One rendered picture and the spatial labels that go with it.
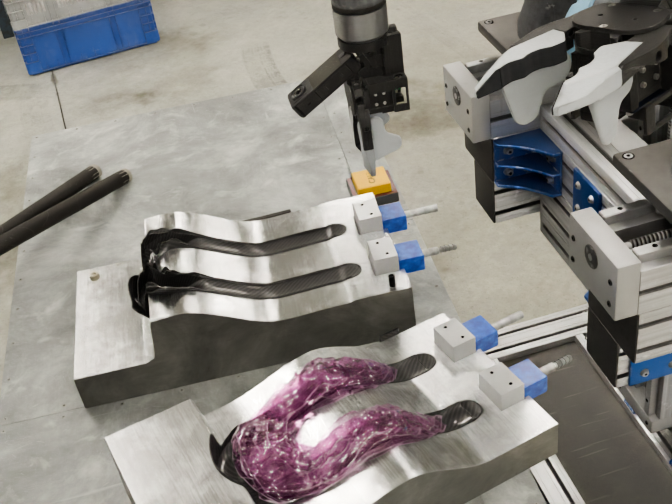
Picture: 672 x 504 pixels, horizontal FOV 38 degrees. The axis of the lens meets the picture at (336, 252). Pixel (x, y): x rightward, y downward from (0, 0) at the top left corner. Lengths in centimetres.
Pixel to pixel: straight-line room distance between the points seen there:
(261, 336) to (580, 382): 99
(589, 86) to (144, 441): 77
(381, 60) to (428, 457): 56
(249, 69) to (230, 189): 231
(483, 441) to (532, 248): 173
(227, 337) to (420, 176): 194
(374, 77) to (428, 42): 275
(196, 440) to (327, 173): 77
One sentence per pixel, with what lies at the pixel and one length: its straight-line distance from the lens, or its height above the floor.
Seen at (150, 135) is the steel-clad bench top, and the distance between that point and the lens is 209.
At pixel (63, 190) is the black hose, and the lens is 190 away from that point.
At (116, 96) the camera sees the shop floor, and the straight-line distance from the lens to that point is 415.
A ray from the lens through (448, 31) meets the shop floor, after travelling 422.
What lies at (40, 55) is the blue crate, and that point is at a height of 8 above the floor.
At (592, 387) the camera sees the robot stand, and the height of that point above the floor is 21.
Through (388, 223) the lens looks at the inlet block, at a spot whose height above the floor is 90.
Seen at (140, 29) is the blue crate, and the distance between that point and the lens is 452.
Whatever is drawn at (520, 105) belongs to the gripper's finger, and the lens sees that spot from 75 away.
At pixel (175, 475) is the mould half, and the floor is 91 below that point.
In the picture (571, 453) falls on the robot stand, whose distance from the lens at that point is 208.
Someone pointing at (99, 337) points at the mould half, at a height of 86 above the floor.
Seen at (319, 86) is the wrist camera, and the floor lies 116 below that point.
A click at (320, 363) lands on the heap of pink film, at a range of 125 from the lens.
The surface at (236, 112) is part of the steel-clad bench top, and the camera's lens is 210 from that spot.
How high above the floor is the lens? 178
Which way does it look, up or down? 37 degrees down
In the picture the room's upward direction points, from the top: 9 degrees counter-clockwise
